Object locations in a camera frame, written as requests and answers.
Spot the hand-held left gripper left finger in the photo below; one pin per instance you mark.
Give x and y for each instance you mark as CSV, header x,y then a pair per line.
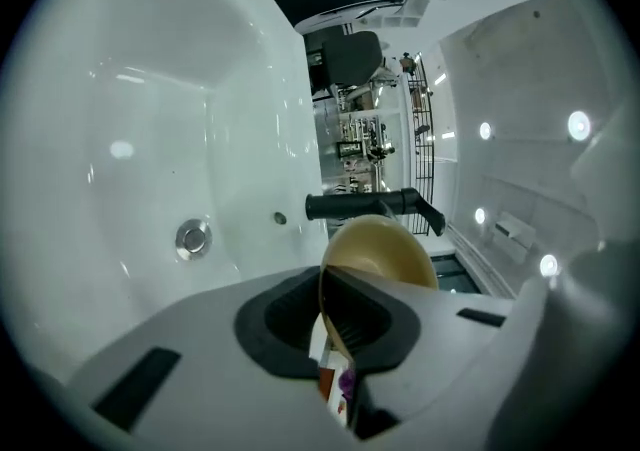
x,y
200,339

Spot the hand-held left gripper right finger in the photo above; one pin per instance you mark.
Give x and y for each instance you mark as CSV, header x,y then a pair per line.
x,y
440,339

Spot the purple cloth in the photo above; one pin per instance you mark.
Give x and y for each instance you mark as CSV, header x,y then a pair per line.
x,y
346,380

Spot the brown bowl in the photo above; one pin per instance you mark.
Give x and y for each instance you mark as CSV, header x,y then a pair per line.
x,y
380,249

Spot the silver sink drain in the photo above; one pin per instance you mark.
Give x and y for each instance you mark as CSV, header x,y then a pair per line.
x,y
194,239

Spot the ceiling air conditioner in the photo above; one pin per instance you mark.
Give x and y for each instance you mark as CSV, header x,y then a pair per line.
x,y
512,234

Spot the round ceiling light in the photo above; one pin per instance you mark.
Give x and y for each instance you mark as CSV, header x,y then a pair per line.
x,y
480,215
548,264
485,130
578,125

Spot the black faucet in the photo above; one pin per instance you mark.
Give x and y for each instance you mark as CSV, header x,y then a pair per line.
x,y
350,204

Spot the black balcony railing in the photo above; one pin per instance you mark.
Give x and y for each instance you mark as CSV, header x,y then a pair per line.
x,y
411,174

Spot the black framed board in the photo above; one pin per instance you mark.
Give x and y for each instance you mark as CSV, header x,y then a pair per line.
x,y
350,149

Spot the white storage shelving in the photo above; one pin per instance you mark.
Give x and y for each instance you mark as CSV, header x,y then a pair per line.
x,y
370,134

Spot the white ceramic sink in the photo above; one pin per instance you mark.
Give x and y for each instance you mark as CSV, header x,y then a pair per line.
x,y
125,114

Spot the gray chair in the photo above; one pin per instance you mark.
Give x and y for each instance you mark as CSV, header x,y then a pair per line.
x,y
350,59

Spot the large glass window wall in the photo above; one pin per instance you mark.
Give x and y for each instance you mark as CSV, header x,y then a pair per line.
x,y
460,274

